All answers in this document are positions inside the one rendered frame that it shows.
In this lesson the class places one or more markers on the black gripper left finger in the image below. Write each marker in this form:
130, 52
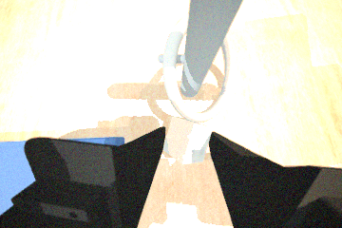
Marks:
125, 172

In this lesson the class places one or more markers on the white hoop with small grey tab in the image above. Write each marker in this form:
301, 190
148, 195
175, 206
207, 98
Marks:
187, 140

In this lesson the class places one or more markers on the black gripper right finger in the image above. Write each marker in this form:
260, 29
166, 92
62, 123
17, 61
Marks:
260, 193

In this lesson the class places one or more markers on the blue tray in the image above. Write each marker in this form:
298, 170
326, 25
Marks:
15, 173

